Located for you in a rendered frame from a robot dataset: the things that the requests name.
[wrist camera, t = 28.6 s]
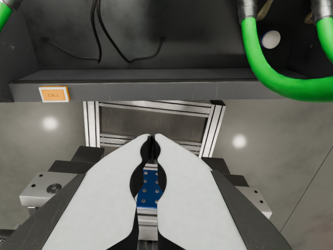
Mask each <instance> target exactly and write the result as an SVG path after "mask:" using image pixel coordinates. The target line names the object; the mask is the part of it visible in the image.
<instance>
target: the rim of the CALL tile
mask: <svg viewBox="0 0 333 250"><path fill-rule="evenodd" d="M52 89H63V91H64V95H65V99H66V100H50V101H44V98H43V95H42V91H41V90H52ZM39 91H40V94H41V97H42V100H43V102H69V99H68V95H67V90H66V87H39Z"/></svg>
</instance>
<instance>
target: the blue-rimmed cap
mask: <svg viewBox="0 0 333 250"><path fill-rule="evenodd" d="M279 42H280V34H279V32H278V31H274V30H269V31H267V32H266V33H264V35H263V36H262V38H261V44H262V46H263V47H264V48H267V49H272V48H274V47H276V46H277V45H278V43H279Z"/></svg>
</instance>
